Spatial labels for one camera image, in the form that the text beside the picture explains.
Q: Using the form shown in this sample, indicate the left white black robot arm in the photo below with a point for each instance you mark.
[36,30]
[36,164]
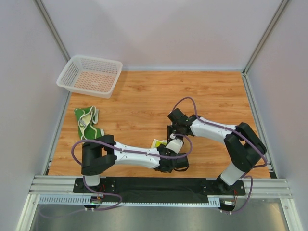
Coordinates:
[102,153]

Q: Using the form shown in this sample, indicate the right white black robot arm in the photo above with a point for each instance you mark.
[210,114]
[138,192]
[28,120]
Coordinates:
[244,147]

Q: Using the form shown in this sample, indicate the aluminium frame post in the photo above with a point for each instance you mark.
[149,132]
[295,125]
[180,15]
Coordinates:
[269,29]
[51,27]

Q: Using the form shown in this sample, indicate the dark green patterned towel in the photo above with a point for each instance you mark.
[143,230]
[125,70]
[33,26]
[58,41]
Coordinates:
[87,119]

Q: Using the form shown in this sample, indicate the white plastic mesh basket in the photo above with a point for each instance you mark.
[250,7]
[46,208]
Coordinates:
[90,76]

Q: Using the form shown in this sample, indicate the left aluminium frame post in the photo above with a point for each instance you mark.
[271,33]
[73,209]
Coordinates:
[51,27]

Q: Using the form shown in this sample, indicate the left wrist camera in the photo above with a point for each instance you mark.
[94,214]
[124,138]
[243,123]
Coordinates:
[175,145]

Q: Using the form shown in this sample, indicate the yellow-green crocodile towel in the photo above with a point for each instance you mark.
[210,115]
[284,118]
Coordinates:
[156,143]

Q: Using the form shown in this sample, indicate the right aluminium frame post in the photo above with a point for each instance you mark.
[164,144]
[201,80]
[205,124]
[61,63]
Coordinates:
[269,29]

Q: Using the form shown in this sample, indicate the grey slotted cable duct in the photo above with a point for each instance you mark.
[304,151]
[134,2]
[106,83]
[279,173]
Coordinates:
[88,200]

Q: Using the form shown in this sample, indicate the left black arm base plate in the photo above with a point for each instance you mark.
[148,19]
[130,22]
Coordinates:
[106,185]

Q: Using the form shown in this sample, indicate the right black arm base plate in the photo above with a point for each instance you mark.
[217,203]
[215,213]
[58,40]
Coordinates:
[214,187]

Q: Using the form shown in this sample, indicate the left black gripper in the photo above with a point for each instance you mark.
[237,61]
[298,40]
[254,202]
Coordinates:
[180,162]

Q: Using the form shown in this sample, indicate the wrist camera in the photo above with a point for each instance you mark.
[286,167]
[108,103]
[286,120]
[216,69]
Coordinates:
[175,145]
[177,117]

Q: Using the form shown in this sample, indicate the black cloth strip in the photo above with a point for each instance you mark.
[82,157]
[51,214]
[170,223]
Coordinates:
[156,190]

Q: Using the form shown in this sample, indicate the aluminium front rail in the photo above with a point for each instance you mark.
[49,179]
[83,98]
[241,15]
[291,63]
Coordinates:
[262,188]

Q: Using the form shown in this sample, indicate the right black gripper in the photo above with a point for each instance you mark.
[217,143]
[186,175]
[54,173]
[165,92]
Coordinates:
[170,132]

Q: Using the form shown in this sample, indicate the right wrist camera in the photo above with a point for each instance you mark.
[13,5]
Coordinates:
[177,117]

